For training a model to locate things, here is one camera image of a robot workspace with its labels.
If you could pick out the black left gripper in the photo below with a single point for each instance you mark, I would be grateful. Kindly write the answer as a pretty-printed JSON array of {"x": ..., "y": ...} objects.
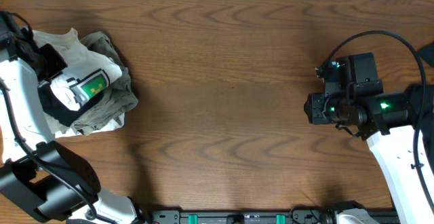
[{"x": 49, "y": 61}]

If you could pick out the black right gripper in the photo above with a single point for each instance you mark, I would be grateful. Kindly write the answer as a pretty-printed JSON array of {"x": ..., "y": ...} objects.
[{"x": 312, "y": 108}]

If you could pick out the white t-shirt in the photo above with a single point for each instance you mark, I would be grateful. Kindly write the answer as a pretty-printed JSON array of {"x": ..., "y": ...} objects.
[{"x": 87, "y": 73}]

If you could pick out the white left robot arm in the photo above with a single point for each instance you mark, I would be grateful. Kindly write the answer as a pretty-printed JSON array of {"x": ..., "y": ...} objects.
[{"x": 40, "y": 176}]

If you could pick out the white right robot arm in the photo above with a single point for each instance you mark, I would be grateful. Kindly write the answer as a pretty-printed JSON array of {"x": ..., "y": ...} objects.
[{"x": 404, "y": 162}]

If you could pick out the black cloth pile at right edge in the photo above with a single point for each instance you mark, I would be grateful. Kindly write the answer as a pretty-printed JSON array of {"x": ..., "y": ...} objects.
[{"x": 414, "y": 93}]

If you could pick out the black folded garment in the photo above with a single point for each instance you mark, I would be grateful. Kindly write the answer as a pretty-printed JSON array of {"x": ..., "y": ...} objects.
[{"x": 53, "y": 107}]

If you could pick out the dark object at right edge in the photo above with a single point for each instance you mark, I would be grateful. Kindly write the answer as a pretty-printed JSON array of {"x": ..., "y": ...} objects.
[{"x": 427, "y": 54}]

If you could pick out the grey-green folded garment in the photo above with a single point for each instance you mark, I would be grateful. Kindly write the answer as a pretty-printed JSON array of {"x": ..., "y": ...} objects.
[{"x": 118, "y": 98}]

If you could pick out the white folded garment under pile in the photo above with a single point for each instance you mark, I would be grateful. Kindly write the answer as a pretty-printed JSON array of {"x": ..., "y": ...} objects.
[{"x": 113, "y": 124}]

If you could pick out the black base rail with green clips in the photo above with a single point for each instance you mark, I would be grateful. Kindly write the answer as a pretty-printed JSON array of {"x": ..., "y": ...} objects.
[{"x": 205, "y": 217}]

